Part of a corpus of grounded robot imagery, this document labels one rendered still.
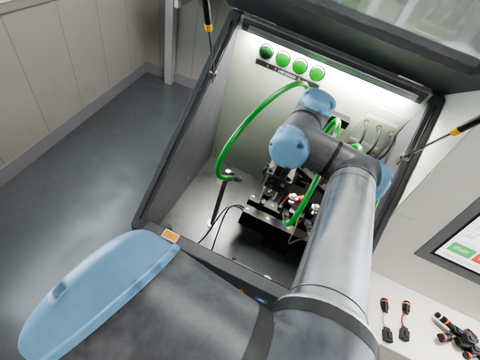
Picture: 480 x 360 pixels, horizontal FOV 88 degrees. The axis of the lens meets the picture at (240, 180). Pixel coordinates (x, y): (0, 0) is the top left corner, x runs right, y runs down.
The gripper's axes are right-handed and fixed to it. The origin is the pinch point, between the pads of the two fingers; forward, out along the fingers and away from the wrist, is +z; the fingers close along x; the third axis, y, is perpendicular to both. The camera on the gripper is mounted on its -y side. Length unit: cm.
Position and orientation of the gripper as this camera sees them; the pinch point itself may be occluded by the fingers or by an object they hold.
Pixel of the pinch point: (268, 191)
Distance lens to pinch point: 79.1
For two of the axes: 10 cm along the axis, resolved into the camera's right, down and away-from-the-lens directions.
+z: -2.4, 6.3, 7.4
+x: 9.0, 4.2, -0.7
